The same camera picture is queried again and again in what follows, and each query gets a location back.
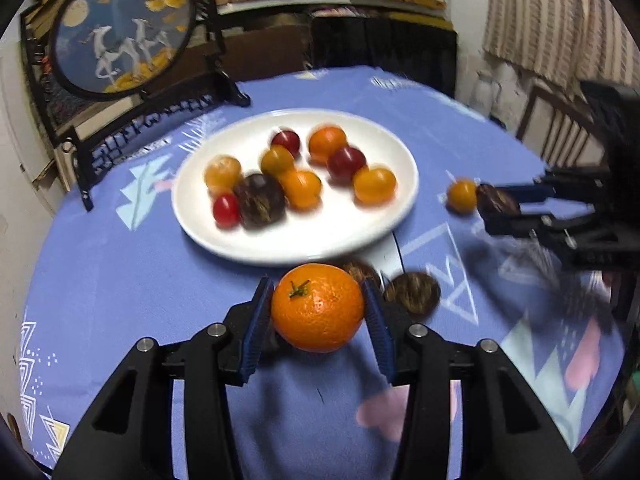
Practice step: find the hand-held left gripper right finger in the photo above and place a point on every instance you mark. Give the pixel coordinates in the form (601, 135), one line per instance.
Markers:
(380, 330)

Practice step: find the orange mandarin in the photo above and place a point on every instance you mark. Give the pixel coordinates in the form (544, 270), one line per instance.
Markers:
(327, 144)

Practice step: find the large mandarin with green stem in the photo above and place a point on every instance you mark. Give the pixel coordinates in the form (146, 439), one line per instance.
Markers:
(320, 315)

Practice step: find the red cherry tomato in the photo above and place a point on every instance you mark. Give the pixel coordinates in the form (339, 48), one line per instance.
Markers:
(286, 141)
(346, 165)
(226, 210)

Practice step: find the round deer screen black stand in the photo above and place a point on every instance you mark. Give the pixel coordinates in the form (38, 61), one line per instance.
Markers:
(120, 35)

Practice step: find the black monitor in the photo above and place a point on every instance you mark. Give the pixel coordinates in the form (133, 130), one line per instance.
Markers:
(390, 45)

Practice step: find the small orange kumquat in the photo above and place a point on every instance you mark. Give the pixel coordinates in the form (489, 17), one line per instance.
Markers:
(276, 160)
(375, 185)
(461, 196)
(222, 174)
(301, 190)

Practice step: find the white round plate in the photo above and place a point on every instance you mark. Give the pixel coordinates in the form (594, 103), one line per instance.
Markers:
(320, 235)

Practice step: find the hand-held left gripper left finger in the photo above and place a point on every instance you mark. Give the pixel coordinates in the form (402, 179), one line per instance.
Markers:
(255, 330)

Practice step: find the striped beige curtain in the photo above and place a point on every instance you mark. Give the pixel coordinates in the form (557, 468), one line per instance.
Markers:
(550, 10)

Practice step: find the blue printed tablecloth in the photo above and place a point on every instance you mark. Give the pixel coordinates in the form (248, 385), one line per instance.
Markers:
(125, 285)

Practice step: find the wooden slatted chair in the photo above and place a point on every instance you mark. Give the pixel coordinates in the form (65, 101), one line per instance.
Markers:
(550, 125)

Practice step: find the brown wooden cabinet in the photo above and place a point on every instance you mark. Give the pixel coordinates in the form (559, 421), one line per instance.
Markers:
(265, 52)

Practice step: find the dark brown water chestnut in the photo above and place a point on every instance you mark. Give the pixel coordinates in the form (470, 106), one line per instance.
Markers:
(260, 201)
(412, 292)
(495, 202)
(362, 271)

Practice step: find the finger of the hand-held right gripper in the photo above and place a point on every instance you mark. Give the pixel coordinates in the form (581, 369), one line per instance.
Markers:
(530, 192)
(515, 224)

